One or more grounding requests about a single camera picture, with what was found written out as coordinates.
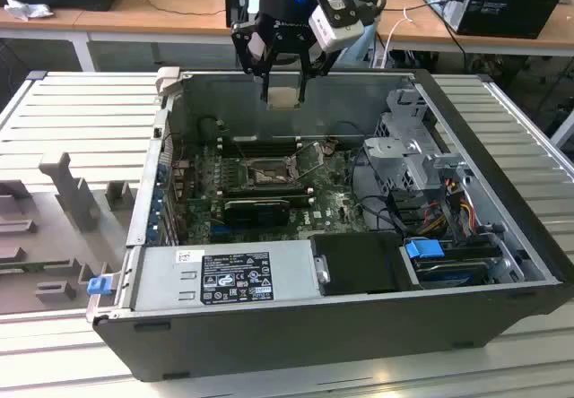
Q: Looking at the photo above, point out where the white cable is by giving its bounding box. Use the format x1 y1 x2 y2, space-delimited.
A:
375 6 414 68

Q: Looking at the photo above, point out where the large white wrist camera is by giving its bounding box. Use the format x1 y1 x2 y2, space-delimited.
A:
309 0 366 52

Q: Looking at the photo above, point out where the green RAM stick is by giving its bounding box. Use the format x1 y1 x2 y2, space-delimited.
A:
0 260 74 276

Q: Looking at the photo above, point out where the black open PC case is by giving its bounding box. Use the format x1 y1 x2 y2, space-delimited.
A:
84 66 574 384

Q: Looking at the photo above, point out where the black graphics card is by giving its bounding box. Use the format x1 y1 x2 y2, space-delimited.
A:
222 197 291 229

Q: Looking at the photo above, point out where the CPU socket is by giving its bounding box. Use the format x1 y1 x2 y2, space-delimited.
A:
244 154 300 189

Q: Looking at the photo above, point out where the blue plastic case latch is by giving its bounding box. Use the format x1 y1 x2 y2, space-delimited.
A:
88 276 112 296

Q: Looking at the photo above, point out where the silver power supply unit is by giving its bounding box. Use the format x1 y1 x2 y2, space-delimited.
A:
131 240 322 312

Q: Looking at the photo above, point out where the black label sticker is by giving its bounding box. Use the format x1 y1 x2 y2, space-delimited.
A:
198 250 274 306

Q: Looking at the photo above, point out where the pale blue teach pendant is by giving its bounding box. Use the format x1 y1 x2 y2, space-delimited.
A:
334 20 383 69

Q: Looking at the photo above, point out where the crumpled white paper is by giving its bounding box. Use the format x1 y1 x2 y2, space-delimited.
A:
3 0 57 22

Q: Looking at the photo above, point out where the black desktop PC on desk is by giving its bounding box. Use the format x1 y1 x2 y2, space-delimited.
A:
424 0 563 40

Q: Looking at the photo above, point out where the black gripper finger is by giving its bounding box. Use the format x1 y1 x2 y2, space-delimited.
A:
298 44 338 103
230 16 274 103

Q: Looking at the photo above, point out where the silver square CPU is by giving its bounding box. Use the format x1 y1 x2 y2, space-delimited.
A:
265 85 301 111

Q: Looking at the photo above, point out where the blue disk carrier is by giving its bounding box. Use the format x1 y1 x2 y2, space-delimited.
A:
403 238 446 261

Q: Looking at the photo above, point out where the coloured wire bundle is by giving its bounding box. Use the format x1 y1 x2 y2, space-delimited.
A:
420 186 478 238

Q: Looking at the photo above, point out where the hard disk drive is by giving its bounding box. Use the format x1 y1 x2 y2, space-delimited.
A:
413 258 491 290

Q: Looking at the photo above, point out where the black RAM stick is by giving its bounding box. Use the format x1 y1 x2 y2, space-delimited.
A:
236 144 301 158
229 135 301 149

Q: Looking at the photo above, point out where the silver metal disk bay cage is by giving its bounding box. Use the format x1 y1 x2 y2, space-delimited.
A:
361 87 473 194

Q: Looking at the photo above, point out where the grey case release handle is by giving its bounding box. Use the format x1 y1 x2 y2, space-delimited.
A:
154 66 182 104

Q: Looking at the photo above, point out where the grey parts rack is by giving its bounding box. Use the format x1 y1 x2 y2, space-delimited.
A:
0 151 138 316

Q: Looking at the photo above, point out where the green motherboard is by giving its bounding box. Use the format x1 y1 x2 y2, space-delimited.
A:
172 140 392 245

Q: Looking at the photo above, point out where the wooden desk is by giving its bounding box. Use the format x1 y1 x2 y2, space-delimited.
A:
0 0 574 73

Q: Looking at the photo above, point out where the black power cable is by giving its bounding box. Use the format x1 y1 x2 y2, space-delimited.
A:
428 0 470 73

